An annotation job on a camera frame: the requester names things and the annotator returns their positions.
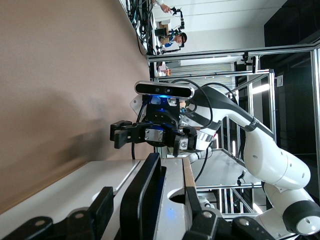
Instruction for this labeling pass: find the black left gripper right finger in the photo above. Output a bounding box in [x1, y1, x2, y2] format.
[183, 186, 275, 240]

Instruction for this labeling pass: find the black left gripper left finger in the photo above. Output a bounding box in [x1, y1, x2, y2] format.
[0, 186, 115, 240]

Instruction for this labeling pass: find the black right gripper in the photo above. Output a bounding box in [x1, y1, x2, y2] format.
[109, 109, 198, 157]

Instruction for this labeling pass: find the black metal drawer handle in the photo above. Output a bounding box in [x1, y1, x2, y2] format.
[119, 152, 168, 240]

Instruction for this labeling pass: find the white wrist mounting plate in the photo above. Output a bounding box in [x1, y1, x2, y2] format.
[129, 94, 144, 116]

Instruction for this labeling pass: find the seated person in blue shirt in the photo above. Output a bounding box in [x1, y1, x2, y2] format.
[163, 31, 188, 51]

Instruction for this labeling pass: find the brown table cover mat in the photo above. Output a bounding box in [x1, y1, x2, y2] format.
[0, 0, 151, 216]

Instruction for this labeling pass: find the black handheld gripper rig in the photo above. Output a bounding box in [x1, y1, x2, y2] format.
[171, 7, 186, 54]

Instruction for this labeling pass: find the person in white shirt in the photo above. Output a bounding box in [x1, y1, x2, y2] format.
[151, 0, 173, 15]

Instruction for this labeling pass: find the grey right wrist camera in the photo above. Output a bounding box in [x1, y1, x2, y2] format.
[134, 80, 195, 100]

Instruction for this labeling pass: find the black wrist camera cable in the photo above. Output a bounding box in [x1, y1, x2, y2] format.
[171, 78, 214, 131]

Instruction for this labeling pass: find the aluminium cage frame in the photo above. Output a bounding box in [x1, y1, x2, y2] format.
[147, 41, 320, 240]

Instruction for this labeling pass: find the tangled black cable bundle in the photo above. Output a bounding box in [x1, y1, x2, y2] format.
[124, 0, 157, 56]

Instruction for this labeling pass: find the black frame-mounted camera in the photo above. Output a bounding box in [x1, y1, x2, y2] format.
[241, 51, 260, 74]

